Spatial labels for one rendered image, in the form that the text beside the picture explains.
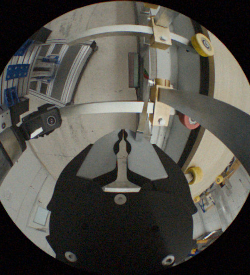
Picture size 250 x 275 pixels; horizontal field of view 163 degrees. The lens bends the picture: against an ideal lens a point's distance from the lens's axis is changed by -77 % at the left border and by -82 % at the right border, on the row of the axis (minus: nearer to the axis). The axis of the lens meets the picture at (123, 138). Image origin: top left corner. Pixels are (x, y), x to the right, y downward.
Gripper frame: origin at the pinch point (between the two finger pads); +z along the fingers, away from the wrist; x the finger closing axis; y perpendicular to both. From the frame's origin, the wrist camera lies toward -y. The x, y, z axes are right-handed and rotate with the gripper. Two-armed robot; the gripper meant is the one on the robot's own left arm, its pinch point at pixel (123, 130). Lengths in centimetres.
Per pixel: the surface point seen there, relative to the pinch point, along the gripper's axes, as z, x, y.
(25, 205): -45, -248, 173
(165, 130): 37.1, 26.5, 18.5
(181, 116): 10.1, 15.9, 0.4
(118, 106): 13.0, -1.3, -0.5
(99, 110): 13.0, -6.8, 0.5
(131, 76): 28.9, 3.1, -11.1
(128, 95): 99, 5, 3
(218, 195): -9, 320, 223
